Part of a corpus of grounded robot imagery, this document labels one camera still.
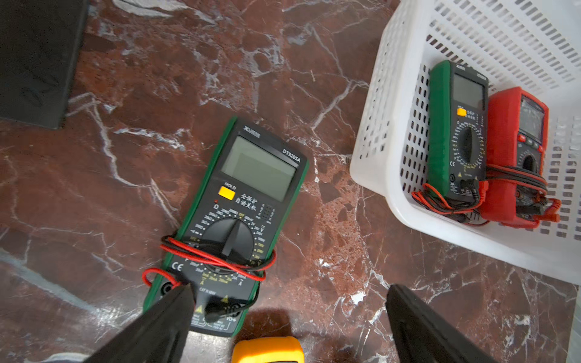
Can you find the small yellow multimeter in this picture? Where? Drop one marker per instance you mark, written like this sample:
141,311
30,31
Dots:
267,350

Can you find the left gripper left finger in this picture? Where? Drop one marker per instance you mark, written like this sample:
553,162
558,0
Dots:
158,335

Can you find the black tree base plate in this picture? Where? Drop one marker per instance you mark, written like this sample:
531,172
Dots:
40,45

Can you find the green multimeter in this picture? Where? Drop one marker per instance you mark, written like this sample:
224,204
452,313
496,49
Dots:
458,103
227,240

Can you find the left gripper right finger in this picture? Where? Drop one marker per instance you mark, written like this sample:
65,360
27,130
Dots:
422,335

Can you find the red multimeter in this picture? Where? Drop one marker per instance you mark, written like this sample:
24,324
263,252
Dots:
517,141

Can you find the white perforated plastic basket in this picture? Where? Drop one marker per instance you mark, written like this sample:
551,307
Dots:
531,44

